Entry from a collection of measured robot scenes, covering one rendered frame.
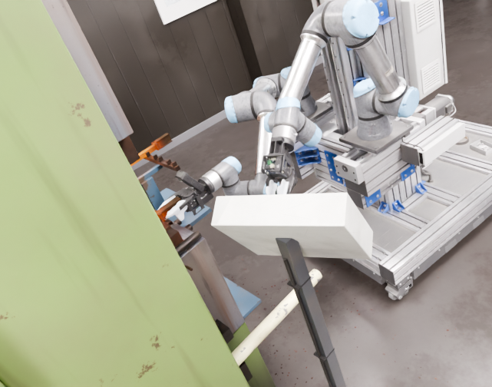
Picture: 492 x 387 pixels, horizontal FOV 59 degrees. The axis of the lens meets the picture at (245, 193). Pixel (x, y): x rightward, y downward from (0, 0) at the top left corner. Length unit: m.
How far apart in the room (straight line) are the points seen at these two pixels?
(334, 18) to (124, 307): 1.08
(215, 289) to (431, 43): 1.48
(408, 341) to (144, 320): 1.37
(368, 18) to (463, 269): 1.40
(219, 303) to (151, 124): 3.02
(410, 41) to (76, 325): 1.78
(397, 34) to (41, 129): 1.66
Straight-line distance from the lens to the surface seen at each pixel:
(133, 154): 1.32
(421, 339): 2.19
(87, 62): 1.20
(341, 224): 0.97
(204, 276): 1.56
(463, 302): 2.32
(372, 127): 1.91
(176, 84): 4.48
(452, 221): 2.37
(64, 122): 0.90
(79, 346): 1.07
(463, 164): 2.75
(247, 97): 1.87
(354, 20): 1.50
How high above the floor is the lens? 1.78
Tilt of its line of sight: 32 degrees down
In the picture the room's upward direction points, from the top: 21 degrees counter-clockwise
